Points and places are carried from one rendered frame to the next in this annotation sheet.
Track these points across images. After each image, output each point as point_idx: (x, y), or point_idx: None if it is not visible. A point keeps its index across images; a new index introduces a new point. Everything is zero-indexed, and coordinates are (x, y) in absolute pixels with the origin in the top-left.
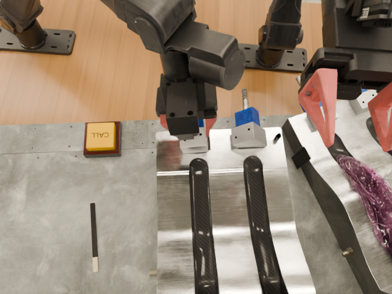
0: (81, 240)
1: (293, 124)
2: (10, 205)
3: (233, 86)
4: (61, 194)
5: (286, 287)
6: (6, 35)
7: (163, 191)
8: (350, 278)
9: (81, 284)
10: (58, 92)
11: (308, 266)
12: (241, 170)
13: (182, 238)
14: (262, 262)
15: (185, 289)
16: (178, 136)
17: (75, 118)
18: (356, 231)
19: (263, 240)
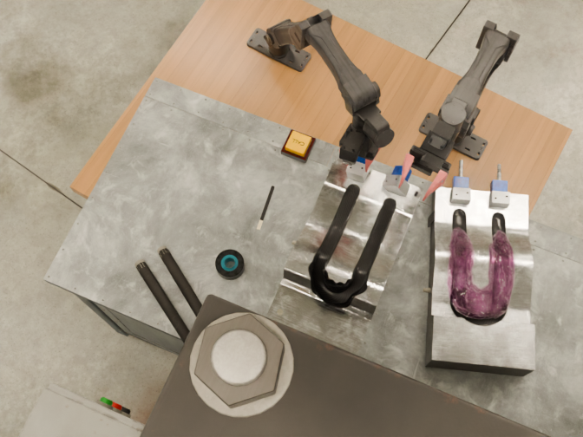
0: (256, 206)
1: (437, 192)
2: (219, 164)
3: (381, 146)
4: (255, 171)
5: (369, 276)
6: (260, 38)
7: (324, 195)
8: (423, 311)
9: (246, 232)
10: (280, 98)
11: (399, 291)
12: (380, 205)
13: (322, 227)
14: (363, 260)
15: (311, 250)
16: (343, 159)
17: (284, 122)
18: (435, 273)
19: (372, 251)
